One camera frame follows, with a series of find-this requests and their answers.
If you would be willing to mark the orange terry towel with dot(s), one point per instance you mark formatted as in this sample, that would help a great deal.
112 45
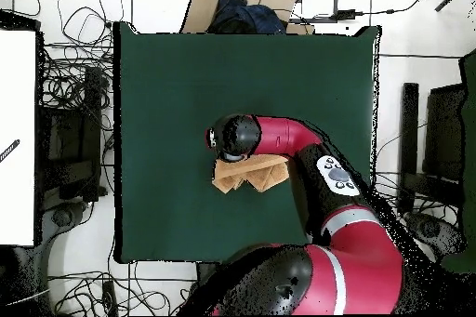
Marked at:
256 177

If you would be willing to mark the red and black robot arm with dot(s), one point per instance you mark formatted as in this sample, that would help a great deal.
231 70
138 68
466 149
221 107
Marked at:
357 257

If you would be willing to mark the dark green table cloth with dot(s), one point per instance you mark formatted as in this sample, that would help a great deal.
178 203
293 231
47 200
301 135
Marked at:
186 79

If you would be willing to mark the brown cardboard box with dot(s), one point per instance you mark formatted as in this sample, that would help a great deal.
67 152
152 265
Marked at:
200 12

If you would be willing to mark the dark blue garment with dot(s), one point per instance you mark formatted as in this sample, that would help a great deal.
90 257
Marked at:
253 17

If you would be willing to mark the black power adapter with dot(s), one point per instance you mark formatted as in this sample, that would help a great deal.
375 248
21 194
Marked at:
344 14

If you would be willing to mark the black power strip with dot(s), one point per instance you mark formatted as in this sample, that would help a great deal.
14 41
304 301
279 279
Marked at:
109 298

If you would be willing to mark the black striped stick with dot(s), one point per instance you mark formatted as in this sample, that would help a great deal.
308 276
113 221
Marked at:
9 150

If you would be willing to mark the grey caster base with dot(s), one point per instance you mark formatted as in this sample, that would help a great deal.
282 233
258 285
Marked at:
431 229

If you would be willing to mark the black frame stand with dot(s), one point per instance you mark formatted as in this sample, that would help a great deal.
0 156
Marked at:
91 127

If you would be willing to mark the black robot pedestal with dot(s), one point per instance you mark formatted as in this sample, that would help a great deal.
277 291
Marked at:
206 272

